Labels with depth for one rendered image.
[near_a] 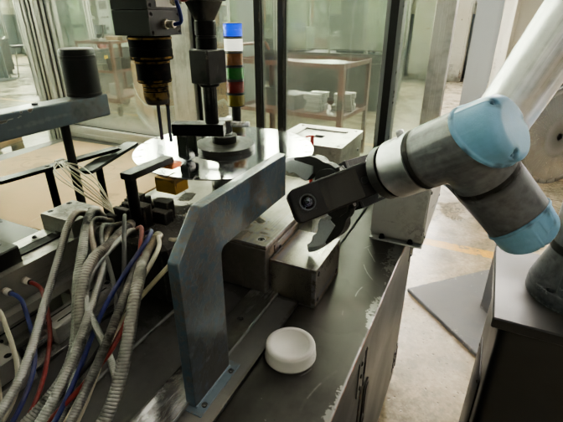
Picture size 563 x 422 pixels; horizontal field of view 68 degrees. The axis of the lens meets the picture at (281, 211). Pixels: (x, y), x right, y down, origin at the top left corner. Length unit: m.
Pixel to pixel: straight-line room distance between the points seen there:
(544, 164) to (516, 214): 1.17
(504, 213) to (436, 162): 0.10
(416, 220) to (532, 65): 0.37
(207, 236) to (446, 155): 0.27
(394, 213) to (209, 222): 0.49
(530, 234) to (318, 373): 0.31
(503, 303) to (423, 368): 0.96
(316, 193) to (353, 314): 0.23
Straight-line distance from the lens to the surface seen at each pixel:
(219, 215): 0.46
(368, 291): 0.73
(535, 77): 0.62
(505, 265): 0.89
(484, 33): 5.12
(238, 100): 1.06
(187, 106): 1.39
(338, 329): 0.65
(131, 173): 0.60
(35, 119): 0.76
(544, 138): 1.64
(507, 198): 0.51
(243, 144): 0.77
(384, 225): 0.88
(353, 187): 0.54
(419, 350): 1.77
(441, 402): 1.62
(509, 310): 0.77
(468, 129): 0.46
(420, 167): 0.49
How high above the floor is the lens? 1.17
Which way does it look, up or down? 25 degrees down
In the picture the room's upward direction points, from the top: straight up
